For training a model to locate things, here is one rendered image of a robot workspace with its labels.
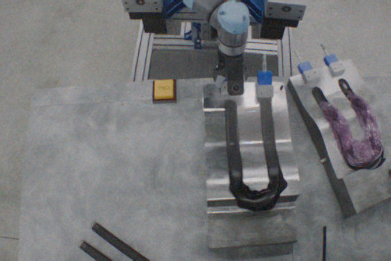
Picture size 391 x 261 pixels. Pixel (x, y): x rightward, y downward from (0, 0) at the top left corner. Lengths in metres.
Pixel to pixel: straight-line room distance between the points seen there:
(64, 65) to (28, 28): 0.48
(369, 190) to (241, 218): 0.40
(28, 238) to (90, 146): 0.38
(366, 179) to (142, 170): 0.70
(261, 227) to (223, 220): 0.11
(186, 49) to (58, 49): 0.89
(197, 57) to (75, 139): 0.98
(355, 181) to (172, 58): 1.26
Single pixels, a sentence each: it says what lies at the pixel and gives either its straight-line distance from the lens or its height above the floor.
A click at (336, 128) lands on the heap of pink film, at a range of 1.22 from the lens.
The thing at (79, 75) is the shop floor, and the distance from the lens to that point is 2.43.
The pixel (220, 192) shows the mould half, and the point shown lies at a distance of 1.09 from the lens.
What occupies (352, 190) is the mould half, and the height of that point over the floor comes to 0.91.
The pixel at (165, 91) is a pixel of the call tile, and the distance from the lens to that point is 1.31.
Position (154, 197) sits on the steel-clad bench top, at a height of 0.80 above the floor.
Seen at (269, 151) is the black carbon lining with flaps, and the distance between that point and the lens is 1.18.
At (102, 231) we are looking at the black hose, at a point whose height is 0.84.
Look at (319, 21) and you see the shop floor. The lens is 2.63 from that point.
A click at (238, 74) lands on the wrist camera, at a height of 1.06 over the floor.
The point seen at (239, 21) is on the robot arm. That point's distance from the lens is 0.94.
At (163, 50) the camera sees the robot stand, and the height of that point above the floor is 0.21.
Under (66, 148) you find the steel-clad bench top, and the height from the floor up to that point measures 0.80.
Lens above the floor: 2.00
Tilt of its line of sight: 69 degrees down
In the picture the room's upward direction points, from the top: 5 degrees counter-clockwise
